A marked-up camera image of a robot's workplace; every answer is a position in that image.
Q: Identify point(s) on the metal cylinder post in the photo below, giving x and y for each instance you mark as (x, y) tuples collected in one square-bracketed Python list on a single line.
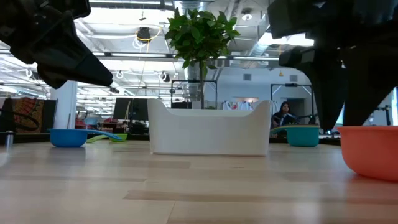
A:
[(9, 139)]

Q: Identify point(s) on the black ceiling camera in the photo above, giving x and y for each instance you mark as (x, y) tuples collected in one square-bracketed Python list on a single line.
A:
[(144, 33)]

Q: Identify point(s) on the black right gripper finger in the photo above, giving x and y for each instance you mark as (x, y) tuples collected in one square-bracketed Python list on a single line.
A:
[(329, 90), (367, 87)]

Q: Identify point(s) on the white plastic basket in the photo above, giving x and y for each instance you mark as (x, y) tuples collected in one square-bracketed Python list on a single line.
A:
[(210, 133)]

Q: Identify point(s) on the blue measuring cup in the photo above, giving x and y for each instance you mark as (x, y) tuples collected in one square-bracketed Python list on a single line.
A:
[(66, 138)]

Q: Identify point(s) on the green measuring cup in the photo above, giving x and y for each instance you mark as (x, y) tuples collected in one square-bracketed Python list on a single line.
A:
[(119, 137)]

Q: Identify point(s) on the long ceiling light rail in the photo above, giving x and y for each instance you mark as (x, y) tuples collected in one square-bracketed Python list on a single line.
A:
[(140, 55)]

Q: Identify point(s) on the orange patterned tapestry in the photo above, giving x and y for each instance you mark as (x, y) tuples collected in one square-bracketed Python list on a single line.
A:
[(28, 115)]

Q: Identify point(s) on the white square pillar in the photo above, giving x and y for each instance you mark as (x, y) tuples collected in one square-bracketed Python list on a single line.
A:
[(63, 107)]

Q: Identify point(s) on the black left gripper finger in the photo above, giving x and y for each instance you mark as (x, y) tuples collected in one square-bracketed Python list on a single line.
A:
[(99, 74), (62, 73)]

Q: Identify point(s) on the teal measuring cup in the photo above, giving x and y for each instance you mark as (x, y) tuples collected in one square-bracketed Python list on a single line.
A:
[(303, 137)]

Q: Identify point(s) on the green leafy potted tree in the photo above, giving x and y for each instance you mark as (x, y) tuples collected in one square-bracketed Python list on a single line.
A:
[(199, 34)]

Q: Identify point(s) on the silver ceiling duct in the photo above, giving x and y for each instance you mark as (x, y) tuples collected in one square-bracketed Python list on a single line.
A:
[(259, 46)]

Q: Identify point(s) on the person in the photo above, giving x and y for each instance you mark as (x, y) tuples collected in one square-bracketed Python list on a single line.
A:
[(283, 116)]

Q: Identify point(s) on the black metal frame stand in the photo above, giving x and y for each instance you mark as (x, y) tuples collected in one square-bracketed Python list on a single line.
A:
[(194, 81), (291, 85)]

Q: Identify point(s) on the black table edge rail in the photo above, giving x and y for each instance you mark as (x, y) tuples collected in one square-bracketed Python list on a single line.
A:
[(31, 137)]

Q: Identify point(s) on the orange measuring cup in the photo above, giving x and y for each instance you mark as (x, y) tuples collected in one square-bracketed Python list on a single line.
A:
[(370, 152)]

